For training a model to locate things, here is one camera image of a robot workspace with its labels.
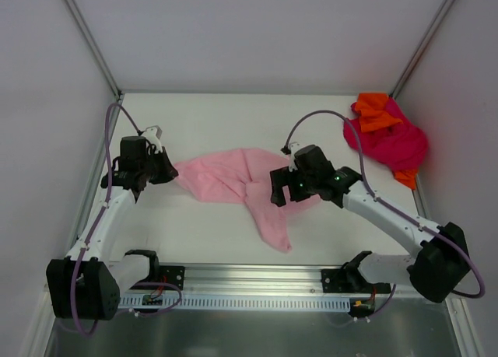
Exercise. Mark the magenta t-shirt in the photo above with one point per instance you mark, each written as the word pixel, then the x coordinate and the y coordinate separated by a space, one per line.
pixel 399 147

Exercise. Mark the left black base bracket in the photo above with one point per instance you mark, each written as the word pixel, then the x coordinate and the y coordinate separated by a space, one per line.
pixel 172 274

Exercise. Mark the left aluminium corner post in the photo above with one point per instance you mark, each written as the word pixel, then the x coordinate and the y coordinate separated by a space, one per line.
pixel 90 41

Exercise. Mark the black base bracket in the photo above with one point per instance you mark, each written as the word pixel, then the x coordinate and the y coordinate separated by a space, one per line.
pixel 334 281
pixel 172 274

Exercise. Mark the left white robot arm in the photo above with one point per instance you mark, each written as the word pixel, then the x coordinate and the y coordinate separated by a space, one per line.
pixel 96 244

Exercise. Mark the aluminium corner post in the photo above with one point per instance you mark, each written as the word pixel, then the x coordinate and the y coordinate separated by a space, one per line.
pixel 90 41
pixel 437 21

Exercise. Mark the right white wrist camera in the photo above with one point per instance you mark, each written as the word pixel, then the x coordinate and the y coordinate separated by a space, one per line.
pixel 290 151

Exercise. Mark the aluminium mounting rail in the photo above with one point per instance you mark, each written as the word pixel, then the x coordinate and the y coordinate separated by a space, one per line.
pixel 215 278

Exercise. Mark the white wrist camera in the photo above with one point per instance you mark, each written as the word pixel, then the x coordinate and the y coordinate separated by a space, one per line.
pixel 153 133
pixel 290 151

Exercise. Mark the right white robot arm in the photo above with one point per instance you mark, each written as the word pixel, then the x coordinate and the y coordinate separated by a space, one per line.
pixel 436 257

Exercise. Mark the white slotted cable duct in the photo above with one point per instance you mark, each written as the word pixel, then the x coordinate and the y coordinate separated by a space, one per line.
pixel 329 304

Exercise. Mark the right black base bracket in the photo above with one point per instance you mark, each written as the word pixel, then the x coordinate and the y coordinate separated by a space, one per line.
pixel 334 281

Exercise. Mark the pink t-shirt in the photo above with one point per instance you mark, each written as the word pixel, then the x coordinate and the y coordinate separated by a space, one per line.
pixel 242 176

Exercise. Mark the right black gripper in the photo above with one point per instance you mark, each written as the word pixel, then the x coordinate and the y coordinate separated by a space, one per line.
pixel 288 185

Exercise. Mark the orange t-shirt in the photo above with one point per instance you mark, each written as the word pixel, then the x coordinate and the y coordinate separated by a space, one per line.
pixel 372 112

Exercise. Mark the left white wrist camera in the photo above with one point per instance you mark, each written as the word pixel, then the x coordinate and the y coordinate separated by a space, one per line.
pixel 153 133

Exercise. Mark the right aluminium corner post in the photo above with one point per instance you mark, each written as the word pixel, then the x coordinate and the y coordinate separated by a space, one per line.
pixel 437 21

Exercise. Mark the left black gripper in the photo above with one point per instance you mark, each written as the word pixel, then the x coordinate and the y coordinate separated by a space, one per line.
pixel 156 166

